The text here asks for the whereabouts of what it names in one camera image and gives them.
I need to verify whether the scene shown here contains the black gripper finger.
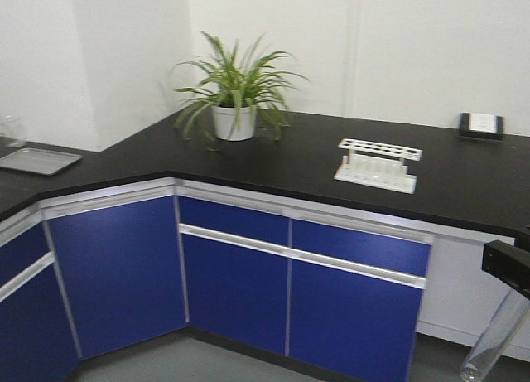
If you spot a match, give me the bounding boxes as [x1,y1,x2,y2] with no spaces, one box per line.
[517,225,530,240]
[481,240,529,299]

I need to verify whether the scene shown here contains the wide transparent test tube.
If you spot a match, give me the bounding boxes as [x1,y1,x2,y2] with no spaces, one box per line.
[460,290,529,381]

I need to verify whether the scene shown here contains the grey metal tray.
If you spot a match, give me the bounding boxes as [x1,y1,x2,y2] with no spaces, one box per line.
[1,148,83,176]

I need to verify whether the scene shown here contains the white socket black base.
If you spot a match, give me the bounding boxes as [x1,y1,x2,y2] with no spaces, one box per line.
[459,113,504,140]

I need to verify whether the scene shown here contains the white test tube rack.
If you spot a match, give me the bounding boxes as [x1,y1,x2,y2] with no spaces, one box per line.
[334,138,422,194]

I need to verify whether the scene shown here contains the green potted spider plant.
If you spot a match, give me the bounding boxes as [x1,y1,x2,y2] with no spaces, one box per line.
[173,31,308,151]

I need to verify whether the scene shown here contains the blue lab base cabinet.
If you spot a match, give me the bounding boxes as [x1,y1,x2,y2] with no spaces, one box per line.
[1,180,505,381]

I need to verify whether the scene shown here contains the clear glass beaker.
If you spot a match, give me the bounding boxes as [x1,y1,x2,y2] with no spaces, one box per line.
[1,115,27,148]

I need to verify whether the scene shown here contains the white wall cable conduit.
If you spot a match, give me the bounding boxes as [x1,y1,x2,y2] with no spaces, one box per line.
[341,0,364,118]

